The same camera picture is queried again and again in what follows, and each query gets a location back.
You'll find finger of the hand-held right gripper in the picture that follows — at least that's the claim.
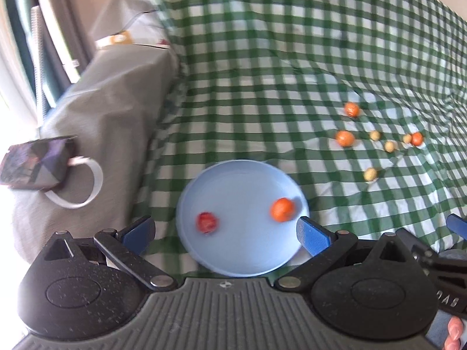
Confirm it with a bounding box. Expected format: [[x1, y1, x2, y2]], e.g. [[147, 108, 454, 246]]
[[396, 227, 444, 263], [446, 213, 467, 235]]

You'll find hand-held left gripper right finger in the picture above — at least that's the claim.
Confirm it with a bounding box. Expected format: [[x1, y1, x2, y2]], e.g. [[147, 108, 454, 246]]
[[273, 216, 420, 293]]

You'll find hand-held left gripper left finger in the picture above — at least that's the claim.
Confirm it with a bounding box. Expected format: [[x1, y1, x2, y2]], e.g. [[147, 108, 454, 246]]
[[34, 216, 178, 293]]

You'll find large orange tangerine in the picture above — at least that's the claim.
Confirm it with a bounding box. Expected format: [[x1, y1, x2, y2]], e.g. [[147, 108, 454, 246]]
[[269, 197, 296, 223]]

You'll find red strawberry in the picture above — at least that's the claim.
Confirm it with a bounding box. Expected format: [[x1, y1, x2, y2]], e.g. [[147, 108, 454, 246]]
[[196, 211, 219, 234]]

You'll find light blue plate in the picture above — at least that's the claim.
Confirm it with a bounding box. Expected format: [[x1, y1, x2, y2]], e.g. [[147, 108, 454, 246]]
[[176, 159, 311, 277]]

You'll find person's right hand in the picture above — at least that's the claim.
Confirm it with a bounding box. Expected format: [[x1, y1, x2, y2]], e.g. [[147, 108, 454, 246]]
[[443, 316, 466, 350]]

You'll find dark patterned box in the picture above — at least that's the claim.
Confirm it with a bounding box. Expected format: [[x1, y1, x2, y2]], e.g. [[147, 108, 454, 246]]
[[0, 136, 78, 191]]

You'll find grey blanket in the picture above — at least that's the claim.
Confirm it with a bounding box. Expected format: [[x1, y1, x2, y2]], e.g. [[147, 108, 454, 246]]
[[13, 0, 183, 265]]

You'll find green checked cloth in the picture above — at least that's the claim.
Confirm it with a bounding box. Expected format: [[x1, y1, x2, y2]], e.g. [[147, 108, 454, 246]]
[[131, 0, 467, 278]]

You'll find white orange fabric label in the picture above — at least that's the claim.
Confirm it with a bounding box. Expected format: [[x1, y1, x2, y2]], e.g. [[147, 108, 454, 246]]
[[95, 32, 133, 49]]

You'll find white strap loop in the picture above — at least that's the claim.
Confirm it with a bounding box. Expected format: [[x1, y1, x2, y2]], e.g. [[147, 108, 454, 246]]
[[44, 156, 104, 210]]

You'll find window frame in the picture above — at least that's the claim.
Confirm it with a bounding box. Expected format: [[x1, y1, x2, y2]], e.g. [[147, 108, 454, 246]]
[[0, 0, 93, 128]]

